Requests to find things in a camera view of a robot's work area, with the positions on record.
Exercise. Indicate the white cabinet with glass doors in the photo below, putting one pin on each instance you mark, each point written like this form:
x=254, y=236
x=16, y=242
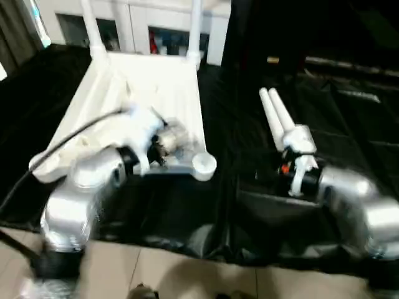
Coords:
x=140, y=18

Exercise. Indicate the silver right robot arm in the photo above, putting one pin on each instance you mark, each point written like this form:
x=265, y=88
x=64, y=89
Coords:
x=352, y=199

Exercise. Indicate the white plastic table leg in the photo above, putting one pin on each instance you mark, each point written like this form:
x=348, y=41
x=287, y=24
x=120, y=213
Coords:
x=93, y=31
x=195, y=31
x=271, y=115
x=282, y=109

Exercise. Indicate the black metal stand leg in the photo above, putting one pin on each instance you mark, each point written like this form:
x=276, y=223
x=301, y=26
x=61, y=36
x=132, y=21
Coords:
x=18, y=244

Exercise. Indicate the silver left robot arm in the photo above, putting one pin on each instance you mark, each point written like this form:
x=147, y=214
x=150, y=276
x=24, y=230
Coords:
x=81, y=193

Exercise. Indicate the grey curtain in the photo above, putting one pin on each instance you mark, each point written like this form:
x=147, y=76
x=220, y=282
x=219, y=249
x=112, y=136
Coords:
x=18, y=34

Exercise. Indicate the dark robot foot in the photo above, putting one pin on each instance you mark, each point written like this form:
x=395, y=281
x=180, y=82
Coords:
x=143, y=291

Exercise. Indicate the black case with gold label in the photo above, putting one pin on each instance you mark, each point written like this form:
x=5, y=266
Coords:
x=268, y=31

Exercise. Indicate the white plastic table top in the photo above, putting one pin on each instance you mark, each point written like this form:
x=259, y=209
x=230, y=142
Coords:
x=140, y=93

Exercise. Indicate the black mat cover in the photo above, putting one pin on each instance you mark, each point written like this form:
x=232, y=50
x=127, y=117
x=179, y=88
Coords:
x=249, y=218

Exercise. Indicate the grey metal rod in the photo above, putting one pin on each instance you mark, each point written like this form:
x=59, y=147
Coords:
x=352, y=67

